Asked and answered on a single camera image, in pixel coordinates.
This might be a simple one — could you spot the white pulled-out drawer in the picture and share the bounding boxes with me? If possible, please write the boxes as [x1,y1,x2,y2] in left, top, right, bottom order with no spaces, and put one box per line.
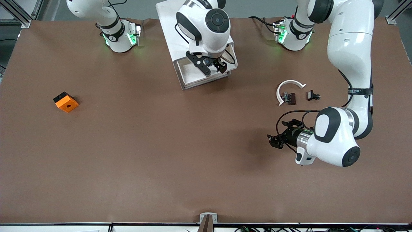
[173,48,239,91]

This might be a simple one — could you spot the dark brown push button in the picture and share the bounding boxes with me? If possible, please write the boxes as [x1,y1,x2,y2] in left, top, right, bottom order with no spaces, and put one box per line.
[281,92,296,106]

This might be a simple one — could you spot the white drawer cabinet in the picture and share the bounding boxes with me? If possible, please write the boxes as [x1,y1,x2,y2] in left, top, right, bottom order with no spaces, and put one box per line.
[156,0,239,91]

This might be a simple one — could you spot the white curved plastic clamp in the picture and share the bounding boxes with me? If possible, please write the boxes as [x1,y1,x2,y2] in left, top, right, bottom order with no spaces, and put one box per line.
[276,80,307,107]

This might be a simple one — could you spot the brown table mat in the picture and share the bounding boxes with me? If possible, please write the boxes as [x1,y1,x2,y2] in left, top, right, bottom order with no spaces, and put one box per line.
[0,16,412,224]

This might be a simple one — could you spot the orange and black cube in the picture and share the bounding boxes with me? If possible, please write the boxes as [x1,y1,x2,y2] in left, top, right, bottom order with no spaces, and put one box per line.
[53,92,79,113]

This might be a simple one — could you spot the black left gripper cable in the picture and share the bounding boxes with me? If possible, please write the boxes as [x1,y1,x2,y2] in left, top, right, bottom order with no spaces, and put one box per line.
[276,110,322,154]

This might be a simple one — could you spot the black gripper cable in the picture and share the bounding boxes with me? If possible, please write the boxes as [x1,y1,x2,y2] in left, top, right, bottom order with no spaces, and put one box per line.
[175,22,237,65]
[276,110,322,154]

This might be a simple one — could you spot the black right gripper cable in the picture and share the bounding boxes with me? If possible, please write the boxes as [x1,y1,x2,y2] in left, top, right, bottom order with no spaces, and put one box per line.
[175,22,237,65]

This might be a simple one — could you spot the black left arm base cable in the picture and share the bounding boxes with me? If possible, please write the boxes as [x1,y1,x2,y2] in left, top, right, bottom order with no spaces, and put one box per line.
[248,15,278,34]

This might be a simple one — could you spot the black arm base cable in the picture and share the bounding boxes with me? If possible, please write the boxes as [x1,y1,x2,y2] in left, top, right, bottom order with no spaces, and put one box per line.
[108,0,129,20]
[248,15,278,34]

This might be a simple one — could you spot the tangled cables below table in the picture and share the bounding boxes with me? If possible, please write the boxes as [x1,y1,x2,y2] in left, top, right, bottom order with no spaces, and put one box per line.
[233,226,412,232]

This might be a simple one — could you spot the black right arm base cable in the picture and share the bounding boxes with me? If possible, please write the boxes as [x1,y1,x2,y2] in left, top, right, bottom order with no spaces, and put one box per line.
[108,0,129,20]

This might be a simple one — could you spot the grey metal edge bracket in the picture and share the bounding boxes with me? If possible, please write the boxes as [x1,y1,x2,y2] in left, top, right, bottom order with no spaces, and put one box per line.
[199,212,218,224]

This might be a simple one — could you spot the aluminium frame post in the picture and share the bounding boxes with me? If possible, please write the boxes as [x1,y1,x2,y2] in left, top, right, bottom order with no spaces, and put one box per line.
[5,0,32,29]
[385,0,412,25]
[32,0,44,20]

